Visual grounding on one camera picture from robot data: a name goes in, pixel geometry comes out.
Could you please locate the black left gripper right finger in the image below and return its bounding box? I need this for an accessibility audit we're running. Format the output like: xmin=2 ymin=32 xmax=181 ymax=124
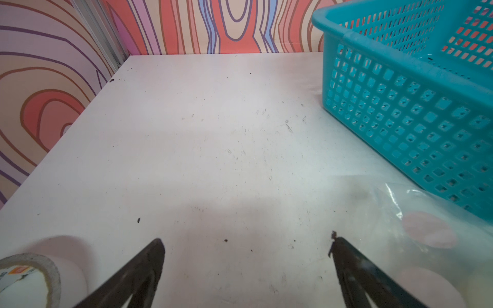
xmin=328 ymin=231 xmax=425 ymax=307

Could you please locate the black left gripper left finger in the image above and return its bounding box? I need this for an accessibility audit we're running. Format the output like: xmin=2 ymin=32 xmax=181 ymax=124
xmin=76 ymin=238 xmax=166 ymax=307

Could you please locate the zip bag with pink slider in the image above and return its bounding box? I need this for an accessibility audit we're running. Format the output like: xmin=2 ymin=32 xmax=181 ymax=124
xmin=330 ymin=176 xmax=492 ymax=307

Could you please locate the white tape roll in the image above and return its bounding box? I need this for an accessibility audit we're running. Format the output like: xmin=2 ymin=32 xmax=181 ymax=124
xmin=1 ymin=253 xmax=88 ymax=307

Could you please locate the teal plastic basket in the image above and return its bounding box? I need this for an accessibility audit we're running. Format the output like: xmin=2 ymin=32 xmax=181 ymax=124
xmin=312 ymin=0 xmax=492 ymax=222

